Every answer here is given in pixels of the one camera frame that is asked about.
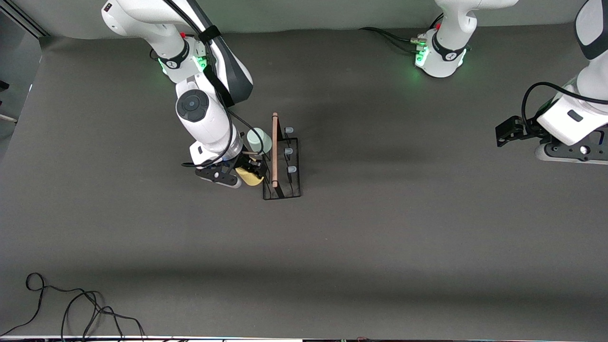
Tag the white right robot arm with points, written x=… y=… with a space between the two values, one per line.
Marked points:
x=199 y=118

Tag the yellow plastic cup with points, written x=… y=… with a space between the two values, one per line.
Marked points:
x=249 y=179

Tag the dark grey table mat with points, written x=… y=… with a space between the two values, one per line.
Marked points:
x=380 y=266

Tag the small black bracket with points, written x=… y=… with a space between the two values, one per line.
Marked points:
x=4 y=85

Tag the aluminium frame rail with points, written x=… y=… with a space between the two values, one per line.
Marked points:
x=28 y=21

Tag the pale green plastic cup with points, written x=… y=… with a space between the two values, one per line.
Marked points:
x=259 y=140

